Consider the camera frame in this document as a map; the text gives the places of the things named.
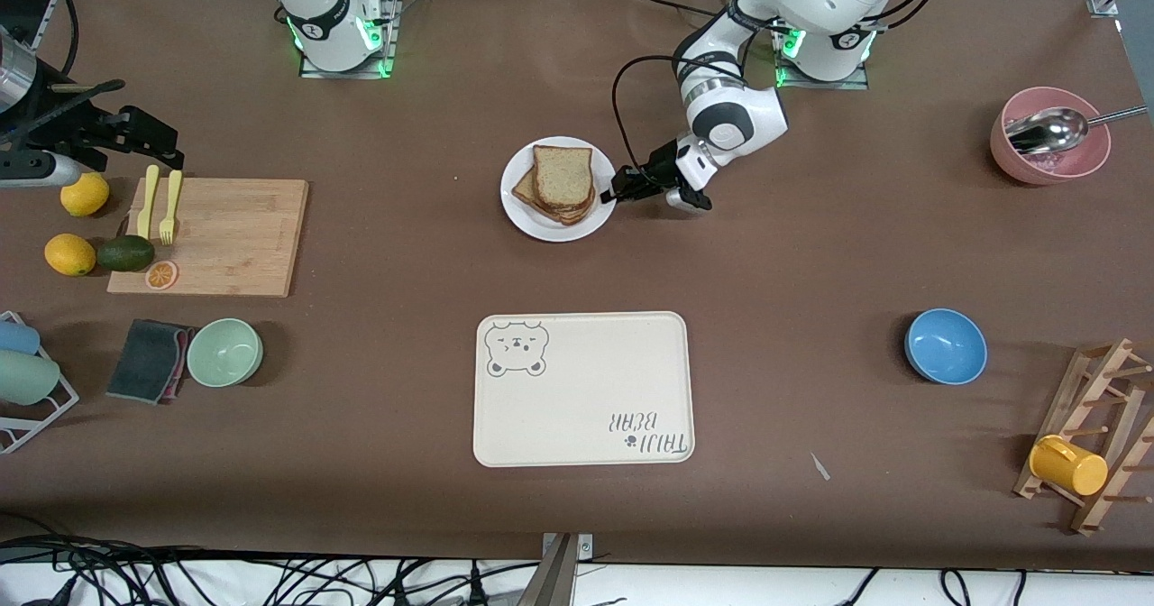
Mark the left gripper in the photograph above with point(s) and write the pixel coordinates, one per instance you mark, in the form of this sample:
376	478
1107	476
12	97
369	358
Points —
661	165

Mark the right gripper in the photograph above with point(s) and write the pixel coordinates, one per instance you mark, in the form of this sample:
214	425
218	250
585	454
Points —
74	124

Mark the brown bread slice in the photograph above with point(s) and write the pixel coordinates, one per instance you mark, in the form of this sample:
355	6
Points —
562	176
523	193

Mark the white round plate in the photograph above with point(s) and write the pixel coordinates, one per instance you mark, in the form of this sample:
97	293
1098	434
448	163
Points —
518	205

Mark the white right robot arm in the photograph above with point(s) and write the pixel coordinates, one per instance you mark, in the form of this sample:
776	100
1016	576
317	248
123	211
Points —
326	13

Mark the yellow plastic knife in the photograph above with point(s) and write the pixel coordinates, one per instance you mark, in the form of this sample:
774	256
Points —
146	205

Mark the yellow plastic fork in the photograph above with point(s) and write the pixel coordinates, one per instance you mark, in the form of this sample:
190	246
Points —
170	205

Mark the yellow lemon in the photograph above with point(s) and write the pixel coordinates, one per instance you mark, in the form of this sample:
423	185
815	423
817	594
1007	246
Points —
84	196
69	255

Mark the green avocado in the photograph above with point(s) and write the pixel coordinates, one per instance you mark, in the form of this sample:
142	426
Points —
125	253

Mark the wooden cutting board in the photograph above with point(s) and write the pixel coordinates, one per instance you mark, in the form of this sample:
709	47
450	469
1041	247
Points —
234	236

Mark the orange slice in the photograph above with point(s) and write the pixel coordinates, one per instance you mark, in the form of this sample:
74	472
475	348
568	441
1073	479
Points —
161	275

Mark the cream tray with bear print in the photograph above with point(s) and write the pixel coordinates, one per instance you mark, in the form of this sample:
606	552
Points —
586	390

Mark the pink cloth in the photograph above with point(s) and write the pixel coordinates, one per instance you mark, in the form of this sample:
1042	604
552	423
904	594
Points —
183	358

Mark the dark grey cloth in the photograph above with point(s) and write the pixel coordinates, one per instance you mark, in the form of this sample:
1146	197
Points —
144	361

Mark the mint green bowl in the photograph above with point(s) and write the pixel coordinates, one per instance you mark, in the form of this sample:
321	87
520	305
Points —
224	352

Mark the light blue cup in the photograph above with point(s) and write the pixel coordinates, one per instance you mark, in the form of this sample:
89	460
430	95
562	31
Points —
16	337

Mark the pale green cup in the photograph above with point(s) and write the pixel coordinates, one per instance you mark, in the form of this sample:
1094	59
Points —
25	378

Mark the blue bowl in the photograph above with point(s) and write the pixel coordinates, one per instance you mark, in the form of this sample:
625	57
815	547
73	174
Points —
946	346

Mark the metal spoon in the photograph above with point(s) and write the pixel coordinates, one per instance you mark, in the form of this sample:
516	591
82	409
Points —
1046	130

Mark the pink bowl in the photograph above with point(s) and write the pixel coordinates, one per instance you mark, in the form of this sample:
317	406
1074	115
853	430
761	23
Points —
1050	169

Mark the wooden mug rack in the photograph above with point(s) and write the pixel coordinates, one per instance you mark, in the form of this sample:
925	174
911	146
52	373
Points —
1095	381

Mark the yellow mug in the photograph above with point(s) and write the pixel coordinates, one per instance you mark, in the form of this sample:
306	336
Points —
1070	467

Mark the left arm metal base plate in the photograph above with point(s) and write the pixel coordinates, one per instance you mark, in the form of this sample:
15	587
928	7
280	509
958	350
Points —
856	83

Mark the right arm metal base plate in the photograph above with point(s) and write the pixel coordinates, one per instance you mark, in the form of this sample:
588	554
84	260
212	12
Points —
389	47

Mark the metal table edge bracket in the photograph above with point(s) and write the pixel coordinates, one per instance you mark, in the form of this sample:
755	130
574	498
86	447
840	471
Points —
563	570

